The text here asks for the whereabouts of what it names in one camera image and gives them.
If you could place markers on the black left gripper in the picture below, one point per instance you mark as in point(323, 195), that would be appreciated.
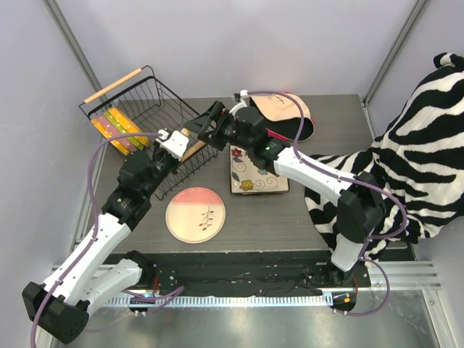
point(159, 158)

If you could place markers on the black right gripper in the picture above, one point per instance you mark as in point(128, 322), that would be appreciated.
point(216, 125)

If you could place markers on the orange dotted round plate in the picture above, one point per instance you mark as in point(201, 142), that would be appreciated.
point(192, 150)

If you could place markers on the cream round plate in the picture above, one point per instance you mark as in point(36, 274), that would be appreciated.
point(195, 215)

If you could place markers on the cream flower square plate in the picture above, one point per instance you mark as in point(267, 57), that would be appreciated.
point(247, 179)

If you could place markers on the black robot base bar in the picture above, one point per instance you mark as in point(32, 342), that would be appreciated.
point(247, 274)

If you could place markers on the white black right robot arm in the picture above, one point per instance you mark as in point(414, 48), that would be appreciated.
point(359, 206)

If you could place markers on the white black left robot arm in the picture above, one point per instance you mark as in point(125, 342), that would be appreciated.
point(64, 302)

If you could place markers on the green dotted round plate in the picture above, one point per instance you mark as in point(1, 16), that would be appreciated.
point(125, 125)

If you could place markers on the pink dotted round plate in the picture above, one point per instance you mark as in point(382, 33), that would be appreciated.
point(114, 128)

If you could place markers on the beige black bucket hat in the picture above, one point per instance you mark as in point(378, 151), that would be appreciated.
point(283, 117)

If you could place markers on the zebra striped blanket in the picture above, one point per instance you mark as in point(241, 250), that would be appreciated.
point(419, 157)

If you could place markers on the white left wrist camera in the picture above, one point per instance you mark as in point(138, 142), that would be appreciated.
point(175, 142)

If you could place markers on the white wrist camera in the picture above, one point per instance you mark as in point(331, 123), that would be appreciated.
point(175, 142)
point(241, 101)

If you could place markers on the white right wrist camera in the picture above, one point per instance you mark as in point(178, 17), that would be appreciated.
point(241, 101)

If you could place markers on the grey slotted cable duct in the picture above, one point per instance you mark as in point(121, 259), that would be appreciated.
point(125, 300)

